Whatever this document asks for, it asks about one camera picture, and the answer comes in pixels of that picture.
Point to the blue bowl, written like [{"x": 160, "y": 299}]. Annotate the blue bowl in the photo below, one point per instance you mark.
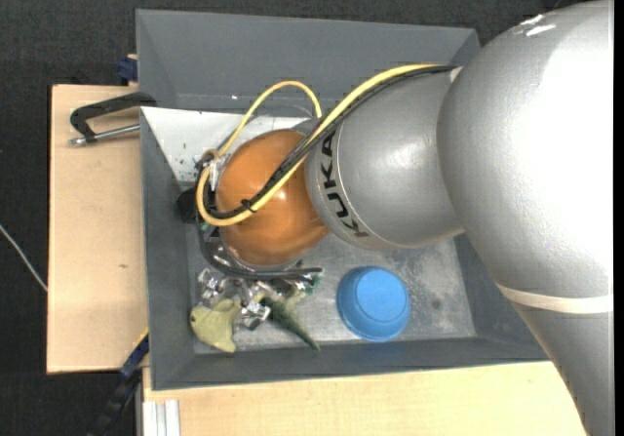
[{"x": 374, "y": 303}]

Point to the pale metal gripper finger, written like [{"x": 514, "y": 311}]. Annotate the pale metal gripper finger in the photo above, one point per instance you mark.
[
  {"x": 209, "y": 287},
  {"x": 254, "y": 313}
]

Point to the black cylinder on white bracket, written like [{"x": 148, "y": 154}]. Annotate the black cylinder on white bracket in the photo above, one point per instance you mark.
[{"x": 187, "y": 206}]

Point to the pale wood flat board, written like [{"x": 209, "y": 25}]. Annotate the pale wood flat board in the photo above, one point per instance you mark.
[{"x": 95, "y": 239}]

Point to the pale yellow toy animal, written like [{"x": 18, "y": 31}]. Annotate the pale yellow toy animal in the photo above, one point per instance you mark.
[{"x": 214, "y": 324}]

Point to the grey metal bin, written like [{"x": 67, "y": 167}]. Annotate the grey metal bin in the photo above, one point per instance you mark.
[{"x": 302, "y": 63}]

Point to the green toy dinosaur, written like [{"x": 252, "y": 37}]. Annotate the green toy dinosaur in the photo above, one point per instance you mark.
[{"x": 290, "y": 317}]

